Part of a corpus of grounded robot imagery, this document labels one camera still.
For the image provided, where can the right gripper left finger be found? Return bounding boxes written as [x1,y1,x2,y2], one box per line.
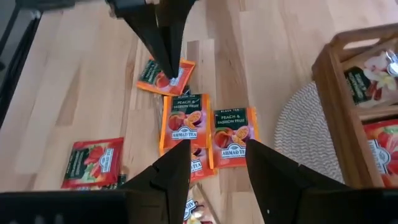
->
[121,139,192,224]

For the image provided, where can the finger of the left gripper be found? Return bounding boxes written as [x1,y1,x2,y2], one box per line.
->
[107,0,174,78]
[160,0,198,77]

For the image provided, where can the black aluminium table frame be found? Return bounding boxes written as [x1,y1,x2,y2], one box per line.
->
[0,0,75,128]

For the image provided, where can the wooden tea organizer box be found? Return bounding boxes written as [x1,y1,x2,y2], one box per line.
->
[312,23,398,190]

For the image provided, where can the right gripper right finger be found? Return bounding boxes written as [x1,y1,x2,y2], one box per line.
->
[245,139,351,224]

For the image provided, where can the red strawberry tea bag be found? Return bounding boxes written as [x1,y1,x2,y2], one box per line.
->
[363,119,398,187]
[61,137,124,190]

